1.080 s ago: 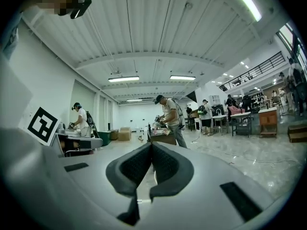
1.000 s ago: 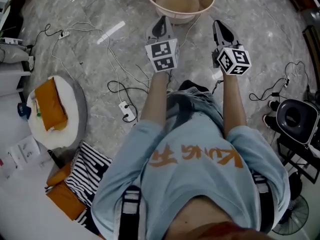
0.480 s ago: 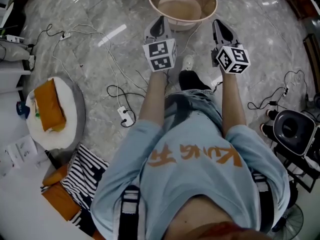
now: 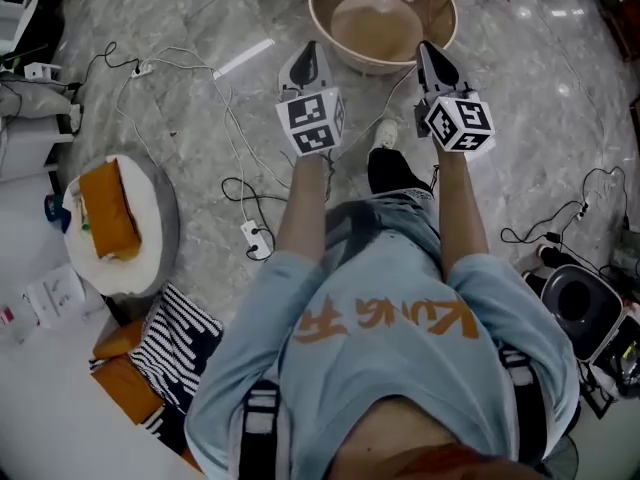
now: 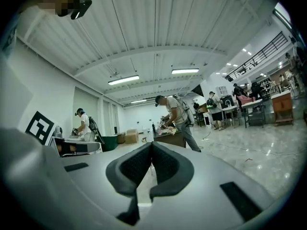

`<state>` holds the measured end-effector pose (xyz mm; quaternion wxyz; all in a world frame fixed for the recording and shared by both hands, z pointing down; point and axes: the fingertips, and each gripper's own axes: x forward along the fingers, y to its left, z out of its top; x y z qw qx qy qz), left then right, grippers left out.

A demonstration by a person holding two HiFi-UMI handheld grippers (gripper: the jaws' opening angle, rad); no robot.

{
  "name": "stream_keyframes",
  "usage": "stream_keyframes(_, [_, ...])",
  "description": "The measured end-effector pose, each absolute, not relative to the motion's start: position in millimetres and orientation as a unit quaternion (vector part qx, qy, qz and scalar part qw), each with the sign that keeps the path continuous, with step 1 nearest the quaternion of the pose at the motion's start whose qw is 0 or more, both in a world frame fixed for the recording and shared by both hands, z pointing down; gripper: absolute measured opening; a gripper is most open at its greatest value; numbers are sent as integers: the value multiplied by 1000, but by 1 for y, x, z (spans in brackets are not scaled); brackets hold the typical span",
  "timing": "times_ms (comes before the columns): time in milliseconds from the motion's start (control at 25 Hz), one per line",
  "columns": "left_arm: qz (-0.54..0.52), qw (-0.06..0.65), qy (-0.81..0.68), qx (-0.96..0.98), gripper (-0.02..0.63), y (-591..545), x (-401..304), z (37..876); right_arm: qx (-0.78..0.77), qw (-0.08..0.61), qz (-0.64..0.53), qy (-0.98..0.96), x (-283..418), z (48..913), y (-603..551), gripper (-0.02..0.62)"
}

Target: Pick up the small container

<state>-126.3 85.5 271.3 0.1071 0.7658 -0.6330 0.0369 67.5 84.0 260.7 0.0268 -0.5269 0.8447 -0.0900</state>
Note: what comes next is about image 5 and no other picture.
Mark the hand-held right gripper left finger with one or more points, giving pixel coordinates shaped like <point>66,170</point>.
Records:
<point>120,176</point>

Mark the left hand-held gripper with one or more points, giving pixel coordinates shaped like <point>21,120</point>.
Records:
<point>39,126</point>

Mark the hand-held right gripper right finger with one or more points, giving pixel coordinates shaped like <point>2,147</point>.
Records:
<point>177,171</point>

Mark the dark brown desk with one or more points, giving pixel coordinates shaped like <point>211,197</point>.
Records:
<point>170,139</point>

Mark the green plastic bin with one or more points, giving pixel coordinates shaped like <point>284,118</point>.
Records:
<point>109,142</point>

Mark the cardboard box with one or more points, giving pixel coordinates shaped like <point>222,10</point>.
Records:
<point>132,136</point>

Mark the person's white shirt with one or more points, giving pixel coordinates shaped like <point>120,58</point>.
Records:
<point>9,85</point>

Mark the long ceiling lamp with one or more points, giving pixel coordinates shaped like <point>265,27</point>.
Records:
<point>123,80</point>
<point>185,71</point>
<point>138,101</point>
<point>283,14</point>

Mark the orange wooden cabinet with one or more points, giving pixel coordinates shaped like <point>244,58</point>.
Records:
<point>282,108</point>

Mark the black metal balcony railing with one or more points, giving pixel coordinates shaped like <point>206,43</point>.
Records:
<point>259,54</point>

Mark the white metal-frame table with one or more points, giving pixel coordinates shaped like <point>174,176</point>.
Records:
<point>253,104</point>

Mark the black head-mounted camera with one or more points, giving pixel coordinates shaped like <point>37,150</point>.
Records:
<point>81,7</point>

